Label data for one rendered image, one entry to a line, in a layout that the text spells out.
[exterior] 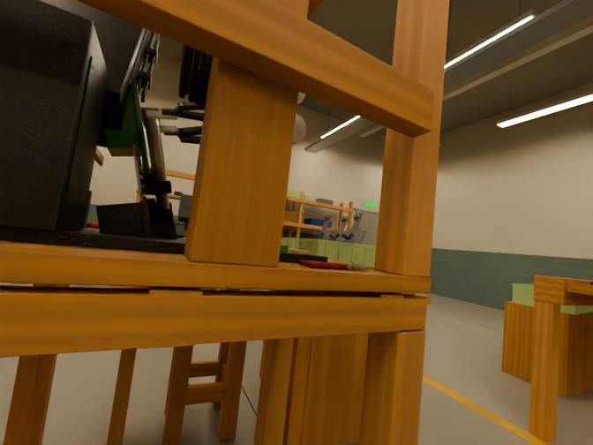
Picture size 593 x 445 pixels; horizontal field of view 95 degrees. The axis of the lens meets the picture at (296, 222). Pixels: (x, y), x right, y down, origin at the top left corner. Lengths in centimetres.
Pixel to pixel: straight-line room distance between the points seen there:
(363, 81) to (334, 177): 728
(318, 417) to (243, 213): 127
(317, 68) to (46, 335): 51
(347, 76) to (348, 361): 128
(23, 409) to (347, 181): 755
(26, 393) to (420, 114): 140
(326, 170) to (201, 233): 733
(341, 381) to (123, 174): 575
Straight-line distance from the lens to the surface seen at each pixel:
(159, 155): 72
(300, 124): 88
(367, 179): 853
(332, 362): 148
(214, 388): 150
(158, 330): 44
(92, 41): 63
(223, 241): 42
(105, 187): 647
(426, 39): 83
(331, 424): 161
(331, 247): 139
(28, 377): 134
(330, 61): 52
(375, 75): 58
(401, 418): 74
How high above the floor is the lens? 92
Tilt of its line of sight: 5 degrees up
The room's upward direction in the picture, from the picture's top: 6 degrees clockwise
